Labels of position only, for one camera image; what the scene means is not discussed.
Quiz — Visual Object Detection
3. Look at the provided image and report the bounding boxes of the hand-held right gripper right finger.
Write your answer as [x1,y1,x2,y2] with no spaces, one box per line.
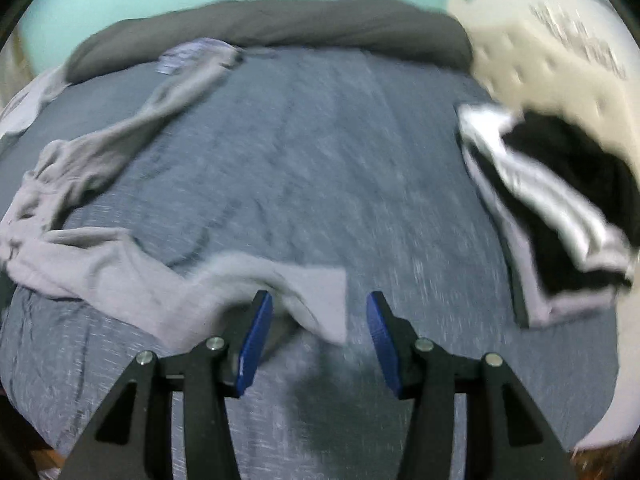
[366,290,581,480]

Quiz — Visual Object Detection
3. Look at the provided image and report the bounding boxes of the small purple-grey cloth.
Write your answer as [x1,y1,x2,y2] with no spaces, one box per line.
[155,39,216,75]

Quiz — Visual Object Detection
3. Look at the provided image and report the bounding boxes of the cream tufted headboard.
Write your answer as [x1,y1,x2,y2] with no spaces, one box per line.
[445,0,640,261]

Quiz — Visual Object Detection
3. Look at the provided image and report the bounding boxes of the dark grey duvet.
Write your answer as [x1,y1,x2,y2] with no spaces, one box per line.
[65,0,473,83]

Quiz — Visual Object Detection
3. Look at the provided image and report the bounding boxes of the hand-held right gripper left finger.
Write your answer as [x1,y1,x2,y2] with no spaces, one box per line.
[60,290,275,480]

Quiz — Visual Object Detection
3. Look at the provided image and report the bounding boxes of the white garment with black trim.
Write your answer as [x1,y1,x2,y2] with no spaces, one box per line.
[457,102,636,331]

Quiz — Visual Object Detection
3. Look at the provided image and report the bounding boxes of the light grey pants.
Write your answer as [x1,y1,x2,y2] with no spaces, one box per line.
[0,42,348,353]

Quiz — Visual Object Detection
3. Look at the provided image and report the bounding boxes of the blue-grey bedspread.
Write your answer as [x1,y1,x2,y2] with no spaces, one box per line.
[0,45,621,480]

